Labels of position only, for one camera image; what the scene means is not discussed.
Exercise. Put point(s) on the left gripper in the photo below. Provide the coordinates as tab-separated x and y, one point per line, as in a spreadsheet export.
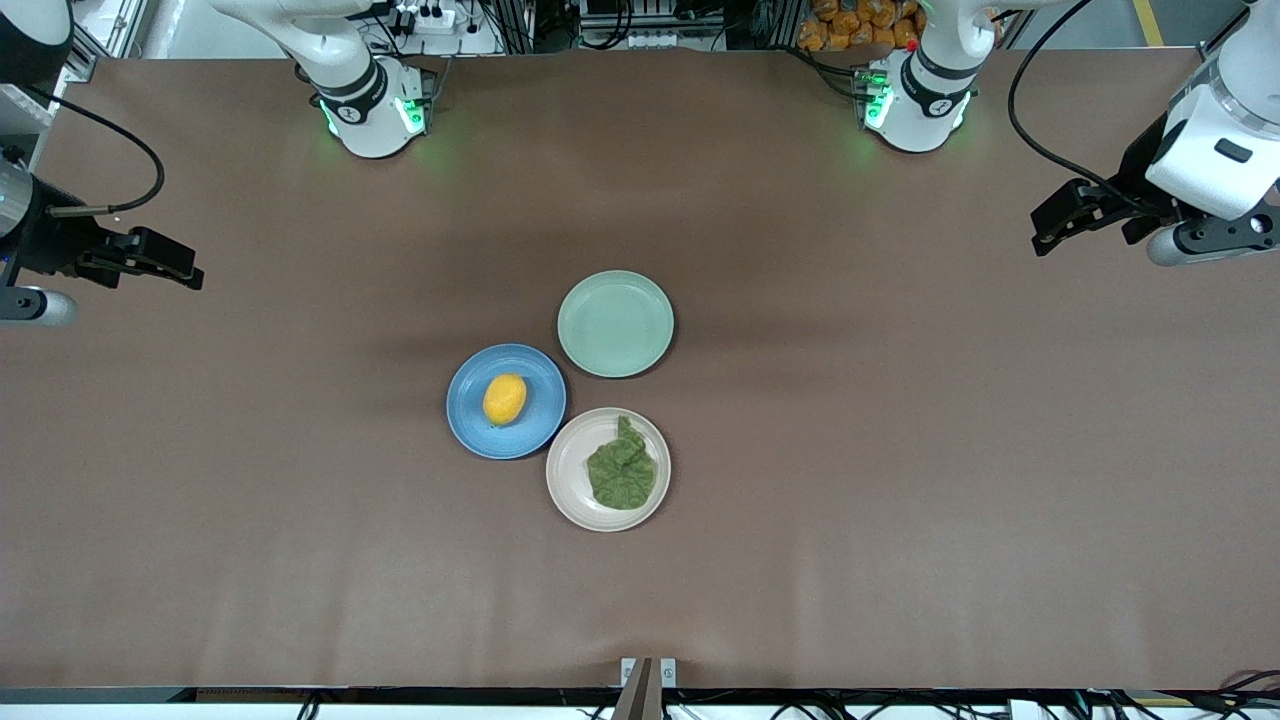
1137	177

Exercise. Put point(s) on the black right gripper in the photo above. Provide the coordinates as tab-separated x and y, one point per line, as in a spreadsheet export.
48	243

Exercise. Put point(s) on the yellow lemon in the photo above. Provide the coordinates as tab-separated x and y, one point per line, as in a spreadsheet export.
505	398

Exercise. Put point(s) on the green lettuce leaf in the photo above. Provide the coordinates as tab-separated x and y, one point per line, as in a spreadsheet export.
622	475

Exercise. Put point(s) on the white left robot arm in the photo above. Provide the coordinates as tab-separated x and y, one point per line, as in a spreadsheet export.
925	100

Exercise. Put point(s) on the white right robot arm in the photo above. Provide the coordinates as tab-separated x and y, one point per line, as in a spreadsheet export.
370	110

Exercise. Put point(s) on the bag of oranges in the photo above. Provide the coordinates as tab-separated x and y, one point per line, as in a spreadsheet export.
850	25

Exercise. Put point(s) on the white power strip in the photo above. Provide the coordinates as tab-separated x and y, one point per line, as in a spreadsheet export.
430	15

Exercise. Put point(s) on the blue plate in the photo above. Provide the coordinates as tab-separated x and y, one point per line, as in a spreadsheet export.
540	420

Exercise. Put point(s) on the light green plate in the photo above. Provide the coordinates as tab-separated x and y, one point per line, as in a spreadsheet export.
615	325

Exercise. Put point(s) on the beige plate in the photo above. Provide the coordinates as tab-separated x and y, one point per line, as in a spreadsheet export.
575	490

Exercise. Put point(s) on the aluminium frame profile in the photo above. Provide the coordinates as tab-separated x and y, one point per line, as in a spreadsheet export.
88	60
1222	50

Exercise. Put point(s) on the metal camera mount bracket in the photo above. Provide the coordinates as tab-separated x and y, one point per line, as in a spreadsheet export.
645	695

